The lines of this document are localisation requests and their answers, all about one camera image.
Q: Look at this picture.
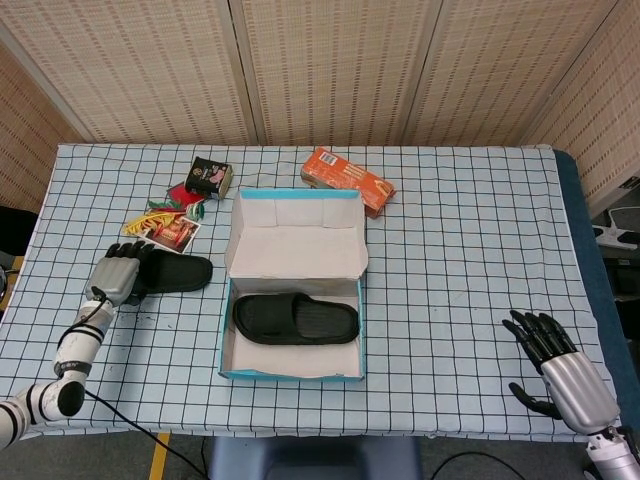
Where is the black bulky object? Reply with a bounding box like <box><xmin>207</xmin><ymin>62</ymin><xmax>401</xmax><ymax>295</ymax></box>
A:
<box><xmin>0</xmin><ymin>205</ymin><xmax>40</xmax><ymax>254</ymax></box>

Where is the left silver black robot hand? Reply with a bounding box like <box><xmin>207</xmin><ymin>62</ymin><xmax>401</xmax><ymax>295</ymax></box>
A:
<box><xmin>83</xmin><ymin>239</ymin><xmax>159</xmax><ymax>307</ymax></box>

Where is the blue checked tablecloth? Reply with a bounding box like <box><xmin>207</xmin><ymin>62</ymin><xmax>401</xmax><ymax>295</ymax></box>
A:
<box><xmin>0</xmin><ymin>143</ymin><xmax>624</xmax><ymax>444</ymax></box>

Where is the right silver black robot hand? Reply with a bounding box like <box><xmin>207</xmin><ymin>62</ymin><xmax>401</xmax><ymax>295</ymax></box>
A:
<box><xmin>502</xmin><ymin>309</ymin><xmax>622</xmax><ymax>435</ymax></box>

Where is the black slide sandal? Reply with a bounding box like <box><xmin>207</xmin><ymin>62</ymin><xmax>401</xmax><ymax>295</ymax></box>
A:
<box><xmin>130</xmin><ymin>248</ymin><xmax>215</xmax><ymax>301</ymax></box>
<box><xmin>232</xmin><ymin>293</ymin><xmax>360</xmax><ymax>347</ymax></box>

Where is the red flat packet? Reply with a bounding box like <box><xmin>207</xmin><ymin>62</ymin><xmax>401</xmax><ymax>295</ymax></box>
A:
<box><xmin>166</xmin><ymin>182</ymin><xmax>206</xmax><ymax>207</ymax></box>

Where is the white office chair base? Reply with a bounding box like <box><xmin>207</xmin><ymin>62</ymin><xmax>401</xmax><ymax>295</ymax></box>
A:
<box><xmin>592</xmin><ymin>202</ymin><xmax>640</xmax><ymax>246</ymax></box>

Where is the orange snack carton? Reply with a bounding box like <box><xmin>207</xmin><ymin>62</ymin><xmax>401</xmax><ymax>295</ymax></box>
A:
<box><xmin>300</xmin><ymin>146</ymin><xmax>399</xmax><ymax>220</ymax></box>

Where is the bamboo folding screen panel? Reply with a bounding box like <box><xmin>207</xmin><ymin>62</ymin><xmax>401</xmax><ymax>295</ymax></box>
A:
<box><xmin>404</xmin><ymin>0</ymin><xmax>624</xmax><ymax>146</ymax></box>
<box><xmin>229</xmin><ymin>0</ymin><xmax>444</xmax><ymax>146</ymax></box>
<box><xmin>522</xmin><ymin>0</ymin><xmax>640</xmax><ymax>216</ymax></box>
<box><xmin>0</xmin><ymin>0</ymin><xmax>261</xmax><ymax>146</ymax></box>
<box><xmin>0</xmin><ymin>24</ymin><xmax>96</xmax><ymax>214</ymax></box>

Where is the blue cardboard shoe box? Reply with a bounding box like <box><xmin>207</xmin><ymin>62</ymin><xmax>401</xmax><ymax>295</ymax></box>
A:
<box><xmin>218</xmin><ymin>188</ymin><xmax>370</xmax><ymax>384</ymax></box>

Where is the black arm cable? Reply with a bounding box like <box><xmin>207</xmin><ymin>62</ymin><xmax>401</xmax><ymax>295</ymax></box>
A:
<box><xmin>56</xmin><ymin>292</ymin><xmax>211</xmax><ymax>480</ymax></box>

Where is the yellow floor tape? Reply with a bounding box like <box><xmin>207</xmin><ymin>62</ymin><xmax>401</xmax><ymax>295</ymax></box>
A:
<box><xmin>148</xmin><ymin>432</ymin><xmax>172</xmax><ymax>480</ymax></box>

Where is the red white-bordered picture card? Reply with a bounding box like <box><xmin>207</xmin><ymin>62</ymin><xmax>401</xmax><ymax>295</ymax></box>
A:
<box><xmin>148</xmin><ymin>216</ymin><xmax>202</xmax><ymax>252</ymax></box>

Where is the dark blue padded table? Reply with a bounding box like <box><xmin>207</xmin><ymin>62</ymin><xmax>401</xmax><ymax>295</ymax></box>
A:
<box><xmin>552</xmin><ymin>148</ymin><xmax>640</xmax><ymax>426</ymax></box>

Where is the black luncheon meat tin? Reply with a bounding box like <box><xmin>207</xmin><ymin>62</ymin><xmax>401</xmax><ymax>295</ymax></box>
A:
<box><xmin>184</xmin><ymin>156</ymin><xmax>235</xmax><ymax>201</ymax></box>

